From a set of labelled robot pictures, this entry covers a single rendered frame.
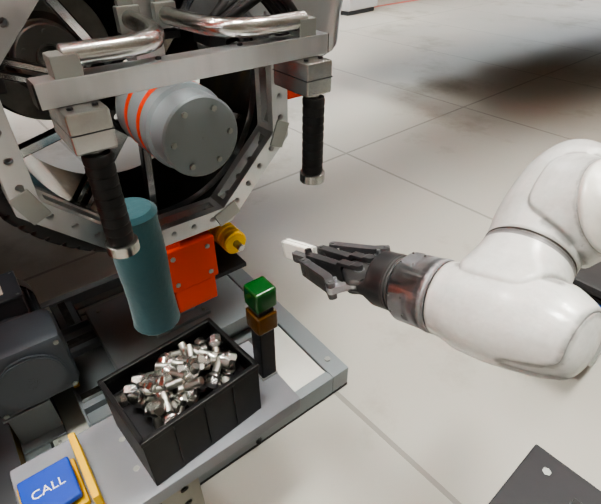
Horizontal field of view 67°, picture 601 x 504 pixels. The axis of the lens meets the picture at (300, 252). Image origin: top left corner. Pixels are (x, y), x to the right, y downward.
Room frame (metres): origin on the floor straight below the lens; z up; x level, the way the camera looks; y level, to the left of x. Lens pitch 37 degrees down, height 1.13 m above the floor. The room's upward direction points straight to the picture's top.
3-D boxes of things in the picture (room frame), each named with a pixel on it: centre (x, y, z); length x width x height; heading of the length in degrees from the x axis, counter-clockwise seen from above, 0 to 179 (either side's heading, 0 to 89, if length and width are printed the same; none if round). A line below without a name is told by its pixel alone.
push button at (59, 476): (0.31, 0.35, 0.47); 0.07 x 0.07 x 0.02; 38
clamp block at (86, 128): (0.54, 0.27, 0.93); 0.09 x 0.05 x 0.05; 38
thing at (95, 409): (0.90, 0.41, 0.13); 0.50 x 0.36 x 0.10; 128
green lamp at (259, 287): (0.54, 0.06, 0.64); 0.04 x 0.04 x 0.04; 38
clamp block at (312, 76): (0.75, 0.00, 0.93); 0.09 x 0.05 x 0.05; 38
